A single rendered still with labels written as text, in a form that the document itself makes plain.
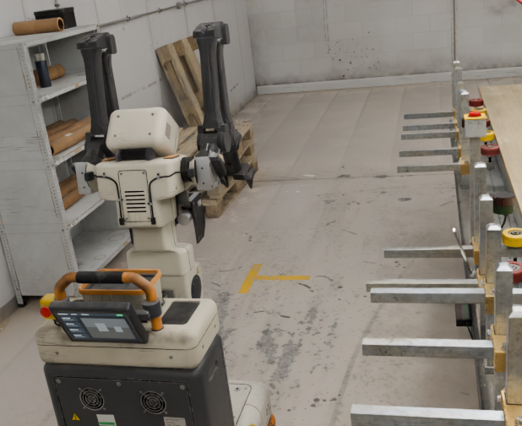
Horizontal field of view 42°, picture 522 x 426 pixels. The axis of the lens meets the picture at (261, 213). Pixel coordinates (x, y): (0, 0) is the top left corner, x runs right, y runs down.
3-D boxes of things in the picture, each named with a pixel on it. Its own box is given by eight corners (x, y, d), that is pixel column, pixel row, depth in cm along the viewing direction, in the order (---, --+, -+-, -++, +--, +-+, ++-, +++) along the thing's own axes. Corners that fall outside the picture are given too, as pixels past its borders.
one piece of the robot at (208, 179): (211, 190, 223) (208, 156, 220) (197, 191, 224) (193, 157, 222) (220, 184, 232) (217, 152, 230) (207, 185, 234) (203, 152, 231)
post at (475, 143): (469, 255, 251) (468, 137, 235) (468, 249, 255) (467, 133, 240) (481, 255, 250) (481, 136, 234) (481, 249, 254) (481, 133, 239)
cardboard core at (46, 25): (10, 23, 404) (56, 18, 396) (18, 21, 411) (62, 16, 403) (13, 36, 406) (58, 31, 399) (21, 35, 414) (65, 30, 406)
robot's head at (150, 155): (150, 179, 221) (147, 148, 219) (116, 180, 224) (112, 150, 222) (160, 175, 228) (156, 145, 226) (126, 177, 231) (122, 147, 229)
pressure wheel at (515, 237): (518, 271, 214) (519, 237, 210) (497, 264, 220) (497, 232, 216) (533, 263, 218) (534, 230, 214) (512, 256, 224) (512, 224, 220)
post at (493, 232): (486, 390, 184) (486, 226, 168) (485, 383, 187) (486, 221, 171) (500, 390, 183) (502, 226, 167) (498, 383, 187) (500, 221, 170)
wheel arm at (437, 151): (399, 159, 341) (399, 150, 340) (399, 157, 344) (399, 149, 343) (490, 155, 330) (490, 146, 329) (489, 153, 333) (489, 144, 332)
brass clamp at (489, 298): (483, 314, 168) (483, 296, 167) (479, 289, 181) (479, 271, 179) (509, 314, 167) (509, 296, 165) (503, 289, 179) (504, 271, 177)
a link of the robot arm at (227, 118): (193, 26, 233) (224, 24, 230) (198, 24, 238) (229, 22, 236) (209, 148, 248) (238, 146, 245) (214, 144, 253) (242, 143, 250)
